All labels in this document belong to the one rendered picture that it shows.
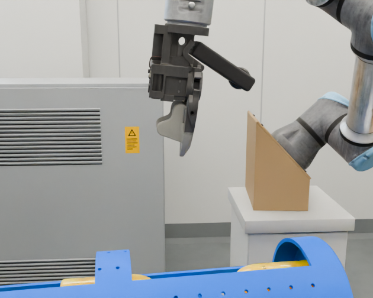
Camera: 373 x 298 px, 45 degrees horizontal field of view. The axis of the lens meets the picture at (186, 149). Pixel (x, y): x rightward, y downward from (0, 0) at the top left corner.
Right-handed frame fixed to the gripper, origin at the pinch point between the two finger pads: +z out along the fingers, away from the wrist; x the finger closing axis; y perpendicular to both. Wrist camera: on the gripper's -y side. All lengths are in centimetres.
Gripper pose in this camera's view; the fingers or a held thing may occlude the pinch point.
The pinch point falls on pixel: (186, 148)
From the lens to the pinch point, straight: 75.5
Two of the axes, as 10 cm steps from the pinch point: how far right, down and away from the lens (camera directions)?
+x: 1.0, 2.6, -9.6
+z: -1.1, 9.6, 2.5
